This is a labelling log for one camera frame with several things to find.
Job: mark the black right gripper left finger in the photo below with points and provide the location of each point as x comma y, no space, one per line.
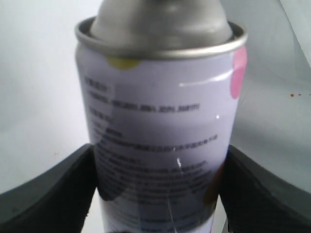
56,201

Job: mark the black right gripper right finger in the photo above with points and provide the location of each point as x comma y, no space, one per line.
257,201

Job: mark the spray paint can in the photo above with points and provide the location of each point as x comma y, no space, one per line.
161,81

